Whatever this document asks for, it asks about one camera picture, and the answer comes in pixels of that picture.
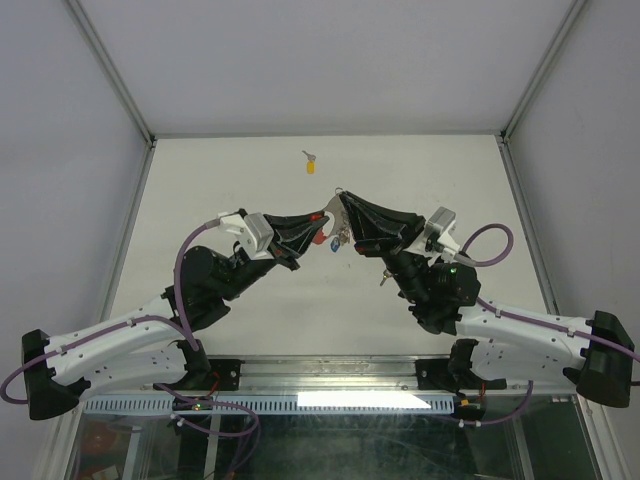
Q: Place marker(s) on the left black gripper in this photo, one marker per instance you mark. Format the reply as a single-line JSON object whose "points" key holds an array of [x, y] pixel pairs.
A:
{"points": [[301, 229]]}

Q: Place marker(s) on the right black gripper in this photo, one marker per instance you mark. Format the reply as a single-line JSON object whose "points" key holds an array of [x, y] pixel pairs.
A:
{"points": [[381, 233]]}

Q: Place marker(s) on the red grey keyring holder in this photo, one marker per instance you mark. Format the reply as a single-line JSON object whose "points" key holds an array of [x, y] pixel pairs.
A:
{"points": [[338, 225]]}

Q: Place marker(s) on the blue tag key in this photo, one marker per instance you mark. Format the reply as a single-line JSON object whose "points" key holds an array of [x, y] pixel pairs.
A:
{"points": [[335, 244]]}

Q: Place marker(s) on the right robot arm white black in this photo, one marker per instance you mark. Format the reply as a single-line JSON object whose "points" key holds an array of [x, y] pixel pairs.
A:
{"points": [[494, 341]]}

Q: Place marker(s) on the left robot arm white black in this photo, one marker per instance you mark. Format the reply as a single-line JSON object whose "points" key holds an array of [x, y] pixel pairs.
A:
{"points": [[156, 343]]}

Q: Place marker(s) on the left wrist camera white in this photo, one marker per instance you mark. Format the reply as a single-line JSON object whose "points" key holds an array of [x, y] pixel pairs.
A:
{"points": [[252, 231]]}

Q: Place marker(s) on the aluminium front rail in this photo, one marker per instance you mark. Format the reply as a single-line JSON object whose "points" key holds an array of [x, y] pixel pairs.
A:
{"points": [[260, 374]]}

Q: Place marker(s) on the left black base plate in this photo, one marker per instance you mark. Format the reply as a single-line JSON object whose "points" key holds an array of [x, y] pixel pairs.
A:
{"points": [[223, 375]]}

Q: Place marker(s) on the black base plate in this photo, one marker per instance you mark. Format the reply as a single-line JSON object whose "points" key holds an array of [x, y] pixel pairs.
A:
{"points": [[434, 374], [223, 375]]}

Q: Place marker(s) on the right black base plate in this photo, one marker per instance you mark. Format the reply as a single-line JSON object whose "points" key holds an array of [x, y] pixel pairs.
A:
{"points": [[434, 374]]}

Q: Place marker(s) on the grey slotted cable duct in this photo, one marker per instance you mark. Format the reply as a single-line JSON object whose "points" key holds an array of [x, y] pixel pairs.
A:
{"points": [[319, 403]]}

